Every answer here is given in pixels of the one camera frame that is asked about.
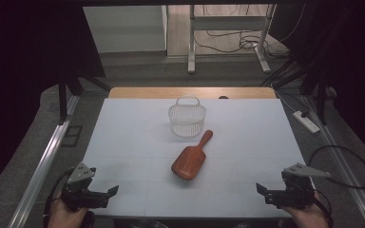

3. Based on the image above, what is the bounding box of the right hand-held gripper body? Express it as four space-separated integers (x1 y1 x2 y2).
277 161 332 211

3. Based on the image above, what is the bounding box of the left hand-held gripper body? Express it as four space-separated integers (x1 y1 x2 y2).
60 161 110 213

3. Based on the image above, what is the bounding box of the white plastic basket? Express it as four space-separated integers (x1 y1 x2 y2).
167 96 207 139

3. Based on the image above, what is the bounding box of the person's right hand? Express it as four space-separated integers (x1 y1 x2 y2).
280 193 331 228

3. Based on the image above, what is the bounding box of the person's left hand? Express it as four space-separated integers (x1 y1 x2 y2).
47 199 90 228

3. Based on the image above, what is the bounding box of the black floor grate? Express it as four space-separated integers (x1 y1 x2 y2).
61 124 84 148

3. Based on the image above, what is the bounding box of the white power strip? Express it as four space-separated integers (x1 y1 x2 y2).
292 110 321 135

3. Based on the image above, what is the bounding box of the wooden table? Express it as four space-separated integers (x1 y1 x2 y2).
107 86 278 100

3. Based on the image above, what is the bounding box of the black curtain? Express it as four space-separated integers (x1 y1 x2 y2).
0 0 106 200
268 0 365 160

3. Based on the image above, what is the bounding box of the white cabinet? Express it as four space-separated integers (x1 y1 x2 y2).
83 5 168 54

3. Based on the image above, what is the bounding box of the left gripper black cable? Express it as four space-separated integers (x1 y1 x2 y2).
43 168 74 228

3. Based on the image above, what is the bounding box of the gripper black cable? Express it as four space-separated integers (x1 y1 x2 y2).
43 168 74 228
313 188 335 228

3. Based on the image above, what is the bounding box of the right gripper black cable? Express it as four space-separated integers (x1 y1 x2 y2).
313 188 335 228

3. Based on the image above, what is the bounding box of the aluminium rail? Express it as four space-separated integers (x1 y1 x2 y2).
8 94 81 228
303 94 365 228

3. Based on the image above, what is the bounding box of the tangle of black floor cables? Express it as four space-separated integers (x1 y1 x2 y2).
193 4 307 61

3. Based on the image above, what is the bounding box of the white desk frame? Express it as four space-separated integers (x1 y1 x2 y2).
187 4 277 75

